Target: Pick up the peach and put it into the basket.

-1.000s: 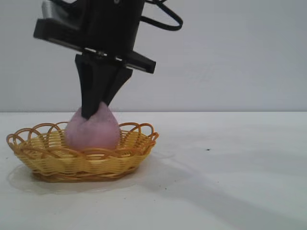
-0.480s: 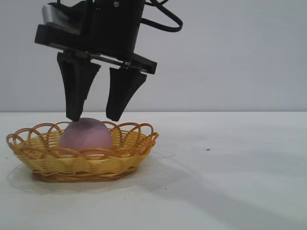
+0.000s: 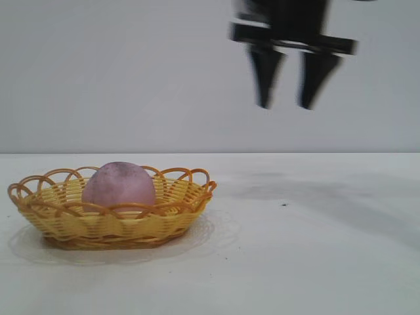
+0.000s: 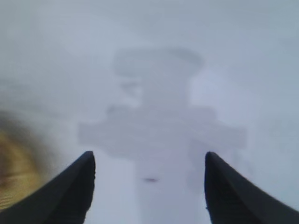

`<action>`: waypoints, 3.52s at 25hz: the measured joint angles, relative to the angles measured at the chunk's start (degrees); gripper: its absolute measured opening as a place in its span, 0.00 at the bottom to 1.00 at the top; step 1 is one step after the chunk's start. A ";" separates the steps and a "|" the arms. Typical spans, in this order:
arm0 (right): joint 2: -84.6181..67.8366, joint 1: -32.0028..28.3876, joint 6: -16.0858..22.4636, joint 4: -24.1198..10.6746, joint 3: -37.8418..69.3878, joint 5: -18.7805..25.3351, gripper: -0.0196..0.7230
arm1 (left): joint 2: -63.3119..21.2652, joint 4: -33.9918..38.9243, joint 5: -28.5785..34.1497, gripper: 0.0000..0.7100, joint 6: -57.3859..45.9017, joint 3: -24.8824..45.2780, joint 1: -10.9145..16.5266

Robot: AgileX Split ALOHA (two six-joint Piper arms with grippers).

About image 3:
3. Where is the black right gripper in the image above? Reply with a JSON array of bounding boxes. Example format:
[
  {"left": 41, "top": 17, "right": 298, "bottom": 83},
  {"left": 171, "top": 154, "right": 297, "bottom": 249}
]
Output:
[{"left": 229, "top": 0, "right": 359, "bottom": 111}]

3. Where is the pink peach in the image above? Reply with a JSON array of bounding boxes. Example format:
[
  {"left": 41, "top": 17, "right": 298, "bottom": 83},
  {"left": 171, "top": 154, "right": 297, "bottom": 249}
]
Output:
[{"left": 81, "top": 161, "right": 156, "bottom": 214}]

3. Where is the yellow woven wicker basket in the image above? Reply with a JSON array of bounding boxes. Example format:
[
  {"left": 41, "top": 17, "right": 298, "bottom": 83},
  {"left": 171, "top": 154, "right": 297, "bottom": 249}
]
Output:
[{"left": 8, "top": 166, "right": 218, "bottom": 252}]

